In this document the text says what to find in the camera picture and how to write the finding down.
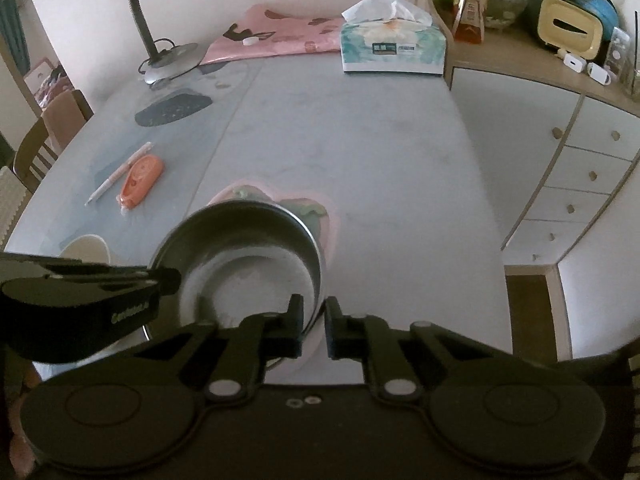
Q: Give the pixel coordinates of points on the printed clear table mat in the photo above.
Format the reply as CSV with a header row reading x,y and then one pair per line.
x,y
165,105

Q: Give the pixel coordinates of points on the glass fishbowl with plants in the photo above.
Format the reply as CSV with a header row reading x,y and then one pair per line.
x,y
507,5

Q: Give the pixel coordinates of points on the white cabinet with drawers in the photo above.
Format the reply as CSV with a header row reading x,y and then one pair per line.
x,y
575,125

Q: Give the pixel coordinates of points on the wooden chair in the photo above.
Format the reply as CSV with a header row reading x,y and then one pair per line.
x,y
30,160

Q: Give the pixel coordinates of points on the amber liquid bottle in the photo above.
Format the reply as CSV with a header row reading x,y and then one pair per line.
x,y
470,10

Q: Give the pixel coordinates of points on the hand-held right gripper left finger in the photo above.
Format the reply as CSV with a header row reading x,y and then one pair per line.
x,y
296,325

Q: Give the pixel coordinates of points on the clear plastic box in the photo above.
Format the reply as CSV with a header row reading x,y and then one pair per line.
x,y
617,52

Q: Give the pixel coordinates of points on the white charger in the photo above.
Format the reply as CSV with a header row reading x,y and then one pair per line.
x,y
571,60

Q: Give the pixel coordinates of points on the pink printed bag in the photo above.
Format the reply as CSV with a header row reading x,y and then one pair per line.
x,y
280,32

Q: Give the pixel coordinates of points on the pink and white pen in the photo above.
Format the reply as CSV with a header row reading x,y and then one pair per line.
x,y
120,172

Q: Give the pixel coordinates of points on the white ribbed panel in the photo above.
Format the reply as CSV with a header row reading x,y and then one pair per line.
x,y
12,205

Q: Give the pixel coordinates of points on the cream ceramic bowl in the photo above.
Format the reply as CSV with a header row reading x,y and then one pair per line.
x,y
82,250

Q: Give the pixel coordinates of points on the stainless steel bowl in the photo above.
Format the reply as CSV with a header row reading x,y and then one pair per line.
x,y
240,240

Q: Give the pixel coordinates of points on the teal curtain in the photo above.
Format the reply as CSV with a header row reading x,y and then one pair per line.
x,y
12,30

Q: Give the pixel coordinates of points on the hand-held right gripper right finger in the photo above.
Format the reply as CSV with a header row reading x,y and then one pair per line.
x,y
334,330

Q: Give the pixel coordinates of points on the white adapter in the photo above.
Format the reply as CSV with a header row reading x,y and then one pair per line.
x,y
600,74

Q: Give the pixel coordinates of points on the yellow tissue holder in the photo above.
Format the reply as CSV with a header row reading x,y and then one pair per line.
x,y
570,25

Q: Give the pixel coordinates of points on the grey gooseneck desk lamp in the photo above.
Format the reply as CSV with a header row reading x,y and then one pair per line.
x,y
170,57

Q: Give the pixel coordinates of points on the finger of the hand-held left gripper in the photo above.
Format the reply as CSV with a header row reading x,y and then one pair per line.
x,y
155,279

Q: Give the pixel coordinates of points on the teal tissue box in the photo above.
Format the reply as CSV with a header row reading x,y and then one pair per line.
x,y
390,47

